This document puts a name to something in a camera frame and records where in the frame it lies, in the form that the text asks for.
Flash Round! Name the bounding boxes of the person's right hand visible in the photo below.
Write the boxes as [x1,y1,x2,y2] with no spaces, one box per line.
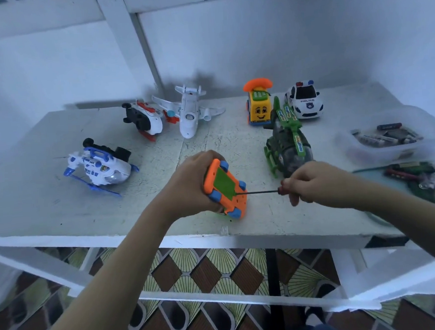
[275,157,370,215]

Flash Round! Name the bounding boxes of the person's left hand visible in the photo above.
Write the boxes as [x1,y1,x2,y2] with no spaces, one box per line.
[151,149,231,224]

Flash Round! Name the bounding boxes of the green battery cover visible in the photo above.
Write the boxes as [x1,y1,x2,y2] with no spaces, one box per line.
[212,164,239,200]

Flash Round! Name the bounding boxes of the clear plastic container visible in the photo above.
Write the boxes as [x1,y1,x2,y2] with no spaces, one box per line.
[333,103,435,169]

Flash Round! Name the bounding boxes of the teal container lid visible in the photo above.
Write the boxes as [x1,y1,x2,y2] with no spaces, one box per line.
[351,161,435,229]

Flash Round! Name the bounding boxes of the green orange toy car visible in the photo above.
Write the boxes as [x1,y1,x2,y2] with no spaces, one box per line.
[201,157,250,223]

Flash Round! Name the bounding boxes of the dark green toy helicopter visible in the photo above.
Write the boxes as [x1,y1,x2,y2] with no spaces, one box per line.
[261,100,316,179]

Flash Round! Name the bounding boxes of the red screwdriver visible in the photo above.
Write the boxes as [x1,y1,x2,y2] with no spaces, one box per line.
[245,185,295,199]

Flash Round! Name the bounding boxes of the white toy airplane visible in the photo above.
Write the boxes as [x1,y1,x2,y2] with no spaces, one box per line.
[151,81,228,142]

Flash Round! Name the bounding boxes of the red white toy vehicle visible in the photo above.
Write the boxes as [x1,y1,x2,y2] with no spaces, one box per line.
[121,99,166,144]

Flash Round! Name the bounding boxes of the heap of mixed batteries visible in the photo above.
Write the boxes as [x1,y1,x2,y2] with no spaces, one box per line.
[352,121,425,149]

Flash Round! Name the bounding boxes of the white blue toy vehicle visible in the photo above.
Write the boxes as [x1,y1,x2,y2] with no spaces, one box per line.
[60,134,142,200]

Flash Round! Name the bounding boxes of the black white toy car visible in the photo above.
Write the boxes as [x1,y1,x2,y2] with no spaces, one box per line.
[284,80,325,122]

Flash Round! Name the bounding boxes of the pile of batteries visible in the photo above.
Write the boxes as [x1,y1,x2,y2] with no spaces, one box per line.
[383,160,435,200]

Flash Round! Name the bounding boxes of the yellow orange toy car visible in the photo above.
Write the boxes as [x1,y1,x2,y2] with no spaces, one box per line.
[242,77,283,128]

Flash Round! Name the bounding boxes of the person's left forearm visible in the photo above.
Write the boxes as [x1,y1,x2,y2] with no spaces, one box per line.
[20,203,193,330]

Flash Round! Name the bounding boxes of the person's right forearm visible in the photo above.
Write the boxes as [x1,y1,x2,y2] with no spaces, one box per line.
[349,180,435,284]

